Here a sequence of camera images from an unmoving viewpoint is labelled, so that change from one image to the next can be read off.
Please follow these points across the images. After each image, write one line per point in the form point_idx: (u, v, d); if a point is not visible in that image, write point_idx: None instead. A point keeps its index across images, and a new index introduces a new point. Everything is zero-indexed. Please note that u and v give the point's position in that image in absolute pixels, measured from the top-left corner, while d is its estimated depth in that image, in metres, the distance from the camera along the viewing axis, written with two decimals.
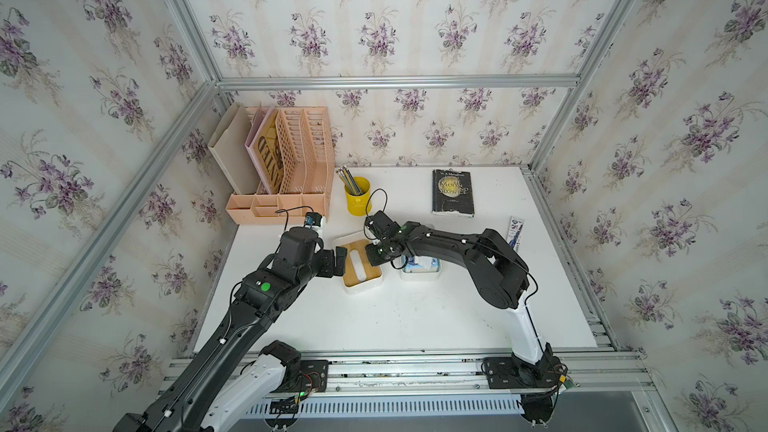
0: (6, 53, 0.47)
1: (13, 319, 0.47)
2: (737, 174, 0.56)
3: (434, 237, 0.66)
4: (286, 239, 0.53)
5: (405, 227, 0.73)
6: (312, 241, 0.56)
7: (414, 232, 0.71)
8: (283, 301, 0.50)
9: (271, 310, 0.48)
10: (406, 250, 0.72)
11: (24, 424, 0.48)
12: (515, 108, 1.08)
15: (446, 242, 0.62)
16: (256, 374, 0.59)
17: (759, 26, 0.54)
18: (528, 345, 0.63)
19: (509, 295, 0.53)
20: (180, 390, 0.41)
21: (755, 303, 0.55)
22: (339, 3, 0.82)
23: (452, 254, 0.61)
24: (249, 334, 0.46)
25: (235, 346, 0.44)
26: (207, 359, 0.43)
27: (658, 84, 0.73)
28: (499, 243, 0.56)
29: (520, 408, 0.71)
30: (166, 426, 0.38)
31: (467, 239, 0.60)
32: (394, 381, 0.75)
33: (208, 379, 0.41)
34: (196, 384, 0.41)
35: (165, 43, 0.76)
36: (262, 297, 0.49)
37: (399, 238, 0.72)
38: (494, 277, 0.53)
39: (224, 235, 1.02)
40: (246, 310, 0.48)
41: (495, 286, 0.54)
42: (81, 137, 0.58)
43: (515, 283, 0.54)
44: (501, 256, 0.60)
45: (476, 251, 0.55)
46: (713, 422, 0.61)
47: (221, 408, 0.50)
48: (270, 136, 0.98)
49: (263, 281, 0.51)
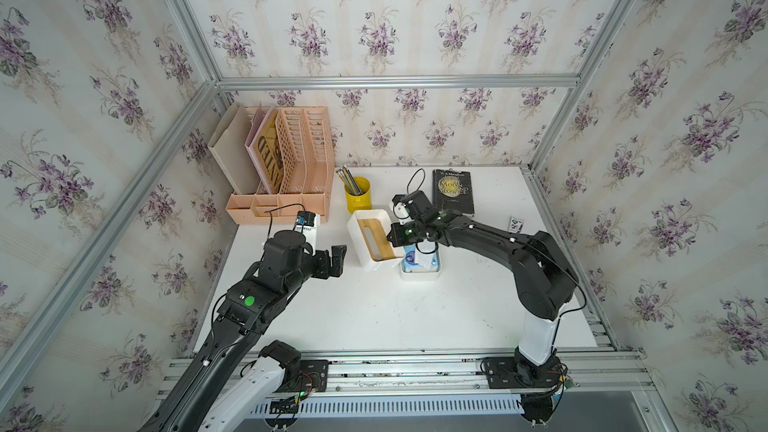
0: (6, 53, 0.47)
1: (13, 319, 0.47)
2: (737, 174, 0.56)
3: (479, 229, 0.61)
4: (269, 247, 0.49)
5: (447, 214, 0.71)
6: (299, 248, 0.52)
7: (457, 222, 0.66)
8: (269, 313, 0.47)
9: (256, 326, 0.45)
10: (441, 240, 0.69)
11: (24, 424, 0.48)
12: (515, 108, 1.08)
15: (490, 238, 0.58)
16: (254, 380, 0.59)
17: (759, 25, 0.54)
18: (542, 349, 0.61)
19: (551, 308, 0.49)
20: (165, 415, 0.39)
21: (755, 303, 0.55)
22: (339, 3, 0.82)
23: (494, 252, 0.57)
24: (234, 353, 0.43)
25: (218, 367, 0.42)
26: (191, 381, 0.41)
27: (658, 84, 0.73)
28: (554, 250, 0.51)
29: (520, 408, 0.71)
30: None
31: (516, 238, 0.55)
32: (394, 381, 0.75)
33: (193, 402, 0.40)
34: (183, 406, 0.40)
35: (165, 43, 0.76)
36: (246, 311, 0.46)
37: (438, 226, 0.68)
38: (541, 285, 0.49)
39: (224, 235, 1.02)
40: (230, 327, 0.45)
41: (538, 295, 0.50)
42: (81, 137, 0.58)
43: (561, 294, 0.50)
44: (552, 263, 0.55)
45: (526, 252, 0.51)
46: (713, 422, 0.61)
47: (218, 419, 0.50)
48: (270, 136, 0.98)
49: (247, 295, 0.48)
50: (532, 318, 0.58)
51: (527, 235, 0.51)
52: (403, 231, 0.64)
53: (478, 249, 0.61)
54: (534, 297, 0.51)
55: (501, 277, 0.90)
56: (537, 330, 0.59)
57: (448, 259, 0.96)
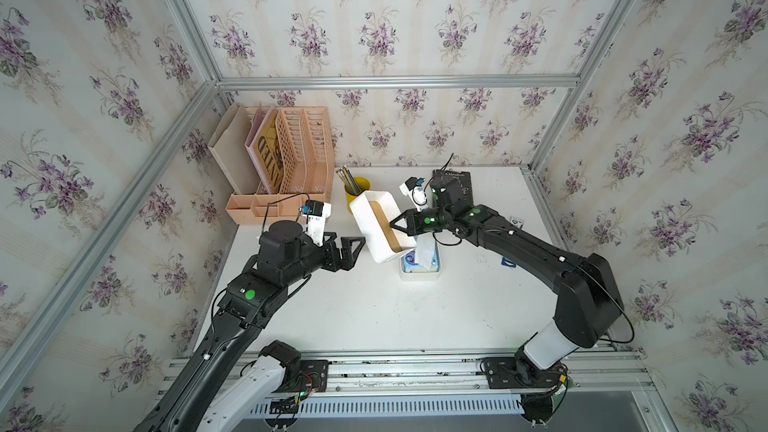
0: (6, 52, 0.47)
1: (13, 319, 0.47)
2: (737, 174, 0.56)
3: (519, 238, 0.55)
4: (265, 240, 0.47)
5: (481, 212, 0.63)
6: (296, 239, 0.50)
7: (493, 223, 0.60)
8: (270, 307, 0.47)
9: (257, 319, 0.45)
10: (471, 238, 0.64)
11: (23, 424, 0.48)
12: (515, 108, 1.08)
15: (534, 251, 0.52)
16: (254, 378, 0.59)
17: (759, 25, 0.54)
18: (552, 357, 0.60)
19: (592, 336, 0.45)
20: (163, 411, 0.39)
21: (755, 303, 0.55)
22: (339, 3, 0.82)
23: (538, 266, 0.52)
24: (235, 345, 0.43)
25: (220, 360, 0.42)
26: (190, 376, 0.41)
27: (658, 84, 0.73)
28: (607, 274, 0.46)
29: (520, 408, 0.71)
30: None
31: (567, 257, 0.49)
32: (394, 381, 0.75)
33: (193, 397, 0.40)
34: (182, 402, 0.39)
35: (165, 43, 0.76)
36: (247, 305, 0.46)
37: (472, 223, 0.61)
38: (588, 314, 0.44)
39: (224, 235, 1.02)
40: (230, 320, 0.45)
41: (582, 323, 0.46)
42: (81, 137, 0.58)
43: (605, 323, 0.46)
44: (601, 289, 0.50)
45: (577, 277, 0.45)
46: (713, 422, 0.61)
47: (219, 415, 0.50)
48: (270, 136, 0.98)
49: (248, 288, 0.47)
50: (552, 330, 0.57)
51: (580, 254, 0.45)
52: (426, 218, 0.72)
53: (517, 257, 0.55)
54: (574, 323, 0.47)
55: (501, 277, 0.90)
56: (552, 340, 0.58)
57: (448, 259, 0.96)
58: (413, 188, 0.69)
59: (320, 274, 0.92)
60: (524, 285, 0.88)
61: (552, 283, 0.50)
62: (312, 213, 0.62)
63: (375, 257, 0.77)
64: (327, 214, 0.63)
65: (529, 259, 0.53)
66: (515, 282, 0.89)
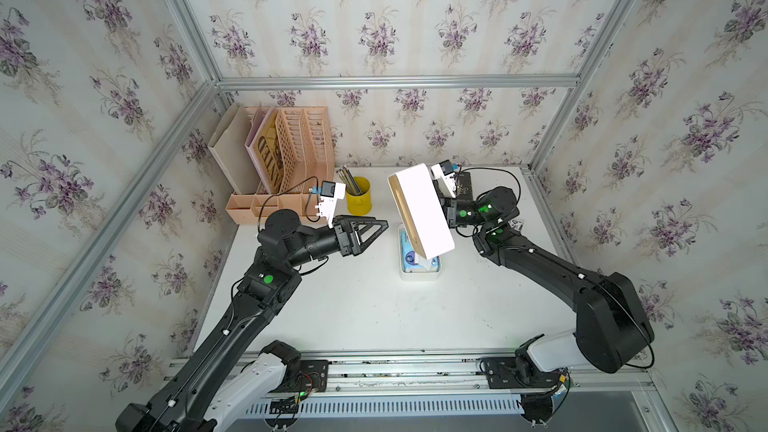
0: (6, 53, 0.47)
1: (13, 319, 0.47)
2: (737, 174, 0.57)
3: (538, 255, 0.56)
4: (262, 236, 0.47)
5: (504, 231, 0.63)
6: (294, 233, 0.48)
7: (514, 242, 0.61)
8: (285, 294, 0.50)
9: (273, 303, 0.48)
10: (492, 256, 0.64)
11: (23, 424, 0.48)
12: (515, 108, 1.08)
15: (554, 269, 0.52)
16: (256, 371, 0.59)
17: (759, 26, 0.54)
18: (557, 364, 0.60)
19: (616, 362, 0.43)
20: (183, 380, 0.41)
21: (755, 303, 0.55)
22: (339, 2, 0.82)
23: (558, 285, 0.51)
24: (252, 326, 0.46)
25: (238, 337, 0.44)
26: (211, 349, 0.43)
27: (658, 84, 0.73)
28: (631, 297, 0.44)
29: (520, 408, 0.71)
30: (171, 415, 0.38)
31: (587, 276, 0.49)
32: (394, 381, 0.75)
33: (211, 370, 0.41)
34: (201, 373, 0.41)
35: (165, 43, 0.76)
36: (265, 289, 0.49)
37: (495, 242, 0.62)
38: (608, 332, 0.43)
39: (224, 234, 1.03)
40: (248, 302, 0.48)
41: (602, 343, 0.44)
42: (82, 137, 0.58)
43: (630, 349, 0.43)
44: (625, 312, 0.48)
45: (597, 293, 0.45)
46: (713, 422, 0.61)
47: (223, 403, 0.50)
48: (270, 136, 0.98)
49: (266, 274, 0.51)
50: (569, 341, 0.54)
51: (602, 274, 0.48)
52: (462, 212, 0.60)
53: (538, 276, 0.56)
54: (596, 344, 0.45)
55: (500, 277, 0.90)
56: (567, 354, 0.56)
57: (448, 259, 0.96)
58: (448, 174, 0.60)
59: (320, 274, 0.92)
60: (524, 285, 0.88)
61: (572, 300, 0.49)
62: (324, 194, 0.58)
63: (430, 251, 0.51)
64: (341, 196, 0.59)
65: (550, 277, 0.53)
66: (515, 282, 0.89)
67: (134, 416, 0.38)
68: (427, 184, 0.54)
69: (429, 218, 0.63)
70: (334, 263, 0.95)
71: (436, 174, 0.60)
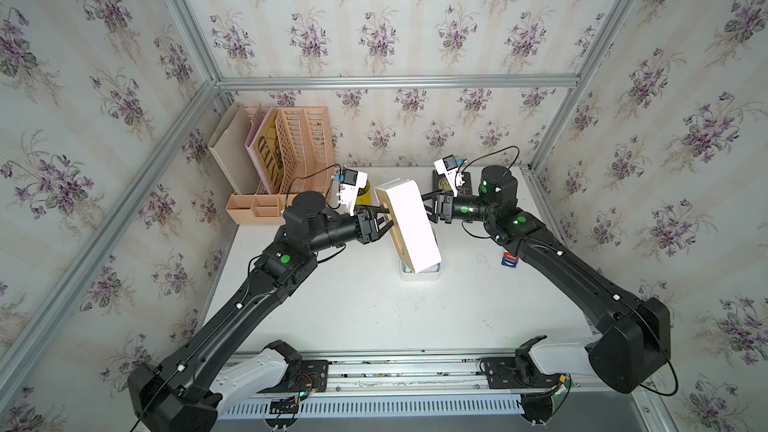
0: (6, 53, 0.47)
1: (14, 319, 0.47)
2: (736, 175, 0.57)
3: (568, 261, 0.50)
4: (287, 214, 0.47)
5: (527, 221, 0.58)
6: (318, 215, 0.49)
7: (537, 236, 0.55)
8: (300, 275, 0.49)
9: (288, 283, 0.48)
10: (510, 246, 0.59)
11: (24, 424, 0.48)
12: (515, 109, 1.09)
15: (585, 283, 0.47)
16: (261, 362, 0.60)
17: (758, 26, 0.54)
18: (559, 368, 0.60)
19: (630, 384, 0.42)
20: (194, 348, 0.41)
21: (755, 303, 0.55)
22: (339, 3, 0.82)
23: (588, 303, 0.47)
24: (265, 302, 0.46)
25: (251, 312, 0.44)
26: (222, 321, 0.43)
27: (658, 84, 0.73)
28: (664, 324, 0.43)
29: (520, 408, 0.71)
30: (179, 379, 0.38)
31: (622, 299, 0.44)
32: (394, 381, 0.75)
33: (220, 342, 0.42)
34: (210, 344, 0.41)
35: (165, 43, 0.76)
36: (281, 268, 0.49)
37: (515, 232, 0.56)
38: (634, 361, 0.40)
39: (224, 234, 1.03)
40: (264, 280, 0.47)
41: (624, 368, 0.42)
42: (82, 137, 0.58)
43: (648, 371, 0.41)
44: (652, 335, 0.45)
45: (632, 322, 0.41)
46: (713, 422, 0.61)
47: (230, 381, 0.51)
48: (270, 136, 0.98)
49: (283, 253, 0.51)
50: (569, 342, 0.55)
51: (640, 299, 0.44)
52: (465, 207, 0.63)
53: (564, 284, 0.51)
54: (614, 365, 0.44)
55: (501, 277, 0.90)
56: (567, 357, 0.56)
57: (448, 259, 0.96)
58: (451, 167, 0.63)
59: (320, 273, 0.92)
60: (524, 285, 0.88)
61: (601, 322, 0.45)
62: (346, 183, 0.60)
63: (419, 265, 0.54)
64: (362, 186, 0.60)
65: (580, 292, 0.48)
66: (515, 282, 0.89)
67: (144, 377, 0.38)
68: (417, 199, 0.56)
69: (418, 235, 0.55)
70: (334, 263, 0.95)
71: (441, 168, 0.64)
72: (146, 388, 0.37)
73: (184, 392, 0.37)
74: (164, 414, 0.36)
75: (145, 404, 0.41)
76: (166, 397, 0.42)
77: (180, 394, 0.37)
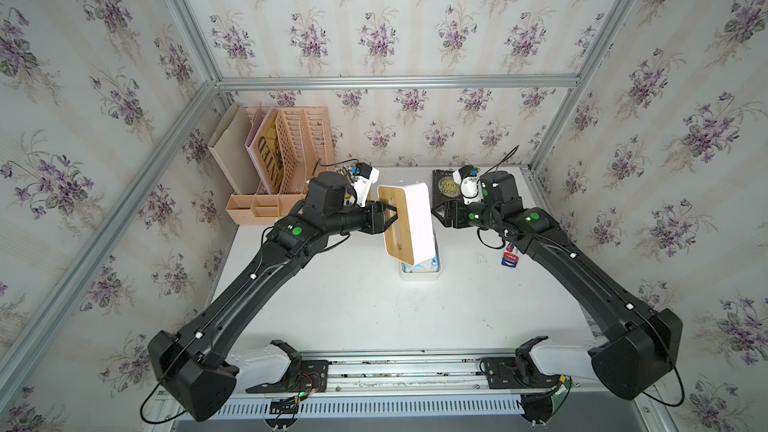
0: (6, 53, 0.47)
1: (14, 320, 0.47)
2: (736, 175, 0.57)
3: (581, 265, 0.48)
4: (312, 186, 0.50)
5: (540, 218, 0.55)
6: (339, 189, 0.52)
7: (549, 236, 0.52)
8: (312, 247, 0.49)
9: (300, 254, 0.48)
10: (520, 243, 0.56)
11: (23, 424, 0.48)
12: (515, 109, 1.09)
15: (598, 290, 0.45)
16: (269, 351, 0.63)
17: (758, 26, 0.54)
18: (558, 370, 0.60)
19: (634, 392, 0.42)
20: (210, 317, 0.41)
21: (755, 303, 0.55)
22: (339, 3, 0.82)
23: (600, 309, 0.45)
24: (279, 273, 0.46)
25: (265, 282, 0.44)
26: (237, 291, 0.43)
27: (658, 84, 0.73)
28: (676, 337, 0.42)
29: (520, 408, 0.71)
30: (198, 346, 0.39)
31: (636, 308, 0.42)
32: (394, 381, 0.75)
33: (237, 309, 0.42)
34: (227, 312, 0.42)
35: (165, 43, 0.76)
36: (293, 240, 0.48)
37: (526, 229, 0.53)
38: (641, 370, 0.40)
39: (224, 235, 1.02)
40: (277, 251, 0.47)
41: (629, 377, 0.42)
42: (82, 137, 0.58)
43: (650, 379, 0.40)
44: (660, 346, 0.39)
45: (644, 334, 0.40)
46: (713, 422, 0.61)
47: (242, 362, 0.52)
48: (270, 136, 0.98)
49: (295, 226, 0.50)
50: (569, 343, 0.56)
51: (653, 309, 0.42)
52: (472, 213, 0.67)
53: (577, 288, 0.48)
54: (619, 374, 0.43)
55: (501, 277, 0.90)
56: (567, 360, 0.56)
57: (448, 259, 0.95)
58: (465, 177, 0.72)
59: (321, 273, 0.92)
60: (524, 285, 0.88)
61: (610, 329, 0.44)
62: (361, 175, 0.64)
63: (419, 257, 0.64)
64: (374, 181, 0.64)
65: (593, 298, 0.46)
66: (515, 282, 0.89)
67: (163, 344, 0.39)
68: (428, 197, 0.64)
69: (423, 232, 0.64)
70: (334, 263, 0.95)
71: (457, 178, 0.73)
72: (164, 356, 0.38)
73: (203, 359, 0.38)
74: (185, 380, 0.36)
75: (165, 370, 0.41)
76: (186, 363, 0.43)
77: (199, 360, 0.38)
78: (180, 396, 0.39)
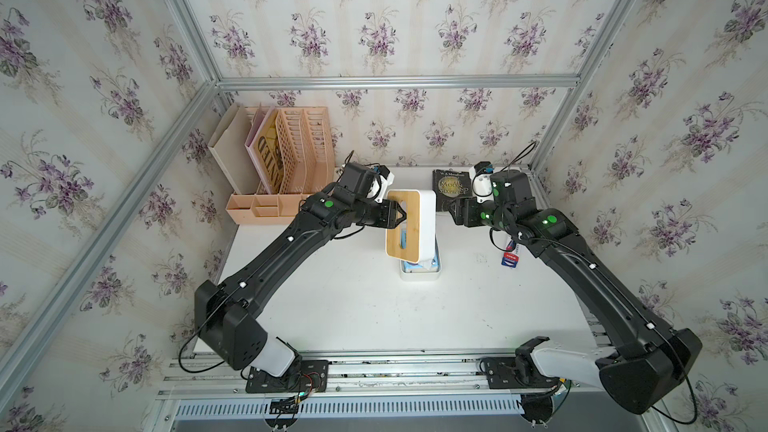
0: (6, 53, 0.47)
1: (14, 320, 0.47)
2: (736, 175, 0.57)
3: (600, 277, 0.45)
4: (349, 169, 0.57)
5: (557, 222, 0.51)
6: (369, 177, 0.59)
7: (568, 243, 0.49)
8: (342, 220, 0.54)
9: (333, 225, 0.53)
10: (533, 245, 0.51)
11: (23, 424, 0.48)
12: (515, 109, 1.09)
15: (618, 305, 0.43)
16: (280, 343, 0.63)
17: (759, 25, 0.54)
18: (559, 371, 0.60)
19: (643, 405, 0.41)
20: (254, 269, 0.45)
21: (755, 303, 0.55)
22: (339, 3, 0.82)
23: (617, 322, 0.43)
24: (315, 238, 0.50)
25: (302, 244, 0.49)
26: (278, 250, 0.47)
27: (658, 84, 0.73)
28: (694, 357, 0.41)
29: (520, 408, 0.71)
30: (242, 294, 0.42)
31: (657, 328, 0.40)
32: (394, 381, 0.75)
33: (278, 265, 0.46)
34: (267, 266, 0.45)
35: (165, 43, 0.76)
36: (325, 211, 0.53)
37: (541, 231, 0.50)
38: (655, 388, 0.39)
39: (224, 234, 1.03)
40: (311, 219, 0.52)
41: (641, 393, 0.41)
42: (82, 137, 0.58)
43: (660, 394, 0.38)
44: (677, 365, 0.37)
45: (664, 356, 0.38)
46: (713, 422, 0.61)
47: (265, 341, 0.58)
48: (270, 136, 0.98)
49: (327, 199, 0.55)
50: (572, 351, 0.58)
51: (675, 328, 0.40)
52: (482, 212, 0.66)
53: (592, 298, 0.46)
54: (630, 388, 0.42)
55: (501, 277, 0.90)
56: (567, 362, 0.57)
57: (448, 259, 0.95)
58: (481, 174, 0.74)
59: (321, 273, 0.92)
60: (524, 285, 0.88)
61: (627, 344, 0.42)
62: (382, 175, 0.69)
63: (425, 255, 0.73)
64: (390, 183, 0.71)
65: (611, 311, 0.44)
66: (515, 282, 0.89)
67: (210, 291, 0.42)
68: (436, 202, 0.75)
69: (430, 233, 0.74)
70: (334, 263, 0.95)
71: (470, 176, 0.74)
72: (209, 303, 0.41)
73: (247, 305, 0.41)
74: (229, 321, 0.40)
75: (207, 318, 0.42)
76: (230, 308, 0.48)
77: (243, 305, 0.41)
78: (220, 343, 0.43)
